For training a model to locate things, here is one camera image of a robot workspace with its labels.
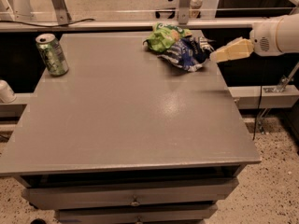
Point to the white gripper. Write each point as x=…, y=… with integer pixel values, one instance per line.
x=263, y=40

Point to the blue chip bag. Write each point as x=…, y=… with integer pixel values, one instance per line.
x=189, y=53

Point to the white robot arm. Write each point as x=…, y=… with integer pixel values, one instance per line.
x=288, y=34

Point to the green rice chip bag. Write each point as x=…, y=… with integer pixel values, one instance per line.
x=163, y=36

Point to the grey side shelf right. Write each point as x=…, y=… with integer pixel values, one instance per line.
x=253, y=97

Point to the grey drawer cabinet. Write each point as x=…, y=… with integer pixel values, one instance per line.
x=121, y=116

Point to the upper grey drawer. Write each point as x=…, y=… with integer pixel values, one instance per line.
x=132, y=194

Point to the grey drawer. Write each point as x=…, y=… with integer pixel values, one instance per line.
x=137, y=215
x=132, y=194

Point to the green soda can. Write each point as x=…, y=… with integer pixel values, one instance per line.
x=52, y=54

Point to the lower grey drawer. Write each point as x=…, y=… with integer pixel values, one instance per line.
x=137, y=215

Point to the metal rail frame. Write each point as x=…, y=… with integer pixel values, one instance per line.
x=88, y=15

